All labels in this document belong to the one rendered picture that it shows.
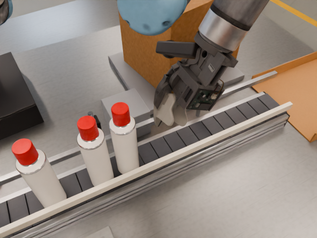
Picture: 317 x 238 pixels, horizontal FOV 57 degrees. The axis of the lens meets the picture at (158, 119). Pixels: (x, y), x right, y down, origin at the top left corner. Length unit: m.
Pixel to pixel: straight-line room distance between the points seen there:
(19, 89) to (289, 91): 0.81
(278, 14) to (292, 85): 2.20
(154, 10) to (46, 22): 1.00
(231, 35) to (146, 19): 0.17
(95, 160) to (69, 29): 0.77
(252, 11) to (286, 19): 2.66
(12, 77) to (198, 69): 0.60
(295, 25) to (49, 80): 2.47
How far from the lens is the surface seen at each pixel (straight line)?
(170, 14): 0.36
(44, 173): 0.56
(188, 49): 0.53
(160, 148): 0.72
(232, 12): 0.48
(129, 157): 0.62
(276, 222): 0.74
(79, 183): 0.71
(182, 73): 0.52
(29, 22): 1.35
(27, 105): 0.86
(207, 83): 0.50
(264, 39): 1.22
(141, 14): 0.37
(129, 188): 0.68
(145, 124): 0.67
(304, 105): 0.99
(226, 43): 0.49
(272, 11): 3.23
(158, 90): 0.55
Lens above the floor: 1.48
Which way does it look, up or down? 49 degrees down
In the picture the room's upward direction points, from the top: straight up
